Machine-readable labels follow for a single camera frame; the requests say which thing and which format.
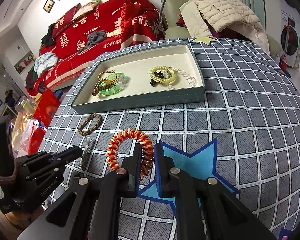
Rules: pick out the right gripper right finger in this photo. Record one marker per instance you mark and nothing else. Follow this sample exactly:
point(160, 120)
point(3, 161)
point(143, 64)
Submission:
point(205, 208)

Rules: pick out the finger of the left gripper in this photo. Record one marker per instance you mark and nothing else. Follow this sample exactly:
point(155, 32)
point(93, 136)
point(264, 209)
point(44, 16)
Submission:
point(43, 180)
point(44, 162)

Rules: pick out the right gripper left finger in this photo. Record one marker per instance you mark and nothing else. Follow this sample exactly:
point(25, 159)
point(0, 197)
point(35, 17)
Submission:
point(90, 208)

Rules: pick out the silver metal hair clip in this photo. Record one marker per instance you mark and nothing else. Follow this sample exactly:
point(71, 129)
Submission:
point(88, 149)

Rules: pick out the green plastic bangle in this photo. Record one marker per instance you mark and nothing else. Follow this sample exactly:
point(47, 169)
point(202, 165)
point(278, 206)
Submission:
point(118, 86)

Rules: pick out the black claw hair clip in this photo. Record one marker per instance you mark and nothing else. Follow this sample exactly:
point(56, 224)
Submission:
point(156, 77)

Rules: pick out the grey-green jewelry tray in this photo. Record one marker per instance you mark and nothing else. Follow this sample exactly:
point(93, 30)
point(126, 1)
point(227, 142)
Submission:
point(188, 87)

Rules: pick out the blue star sticker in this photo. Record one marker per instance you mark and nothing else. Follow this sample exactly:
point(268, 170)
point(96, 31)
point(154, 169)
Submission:
point(201, 165)

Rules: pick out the red gift bag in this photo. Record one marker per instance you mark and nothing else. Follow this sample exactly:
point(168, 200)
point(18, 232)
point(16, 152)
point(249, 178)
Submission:
point(47, 107)

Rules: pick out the blue checked tablecloth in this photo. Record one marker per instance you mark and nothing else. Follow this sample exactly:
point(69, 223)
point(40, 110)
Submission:
point(249, 108)

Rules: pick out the white green folded cloth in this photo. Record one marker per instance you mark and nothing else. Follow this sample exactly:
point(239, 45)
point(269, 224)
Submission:
point(45, 62)

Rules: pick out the dark clothes on sofa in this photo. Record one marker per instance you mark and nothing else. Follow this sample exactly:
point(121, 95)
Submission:
point(47, 39)

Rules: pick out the grey cloth on sofa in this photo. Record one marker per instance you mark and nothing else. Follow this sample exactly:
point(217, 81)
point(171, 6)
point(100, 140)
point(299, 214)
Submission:
point(94, 39)

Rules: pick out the red cushion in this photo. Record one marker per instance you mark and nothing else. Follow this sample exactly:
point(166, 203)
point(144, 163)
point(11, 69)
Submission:
point(65, 21)

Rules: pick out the portrait print pillow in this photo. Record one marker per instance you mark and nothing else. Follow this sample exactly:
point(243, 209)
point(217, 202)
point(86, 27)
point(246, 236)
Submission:
point(89, 7)

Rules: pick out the yellow-green star sticker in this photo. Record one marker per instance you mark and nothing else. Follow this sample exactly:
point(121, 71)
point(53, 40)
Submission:
point(204, 40)

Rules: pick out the red covered sofa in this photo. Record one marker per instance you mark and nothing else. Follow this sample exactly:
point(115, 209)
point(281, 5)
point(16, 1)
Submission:
point(87, 31)

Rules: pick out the beige down jacket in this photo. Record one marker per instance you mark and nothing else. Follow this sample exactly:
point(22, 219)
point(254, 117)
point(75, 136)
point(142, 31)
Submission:
point(221, 14)

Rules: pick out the white washing machine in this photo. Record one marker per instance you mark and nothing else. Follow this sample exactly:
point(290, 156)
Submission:
point(290, 38)

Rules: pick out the wall painting left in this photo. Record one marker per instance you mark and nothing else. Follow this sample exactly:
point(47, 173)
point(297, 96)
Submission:
point(25, 63)

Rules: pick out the small photo frame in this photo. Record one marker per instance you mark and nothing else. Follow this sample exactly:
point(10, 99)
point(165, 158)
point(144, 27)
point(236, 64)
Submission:
point(48, 5)

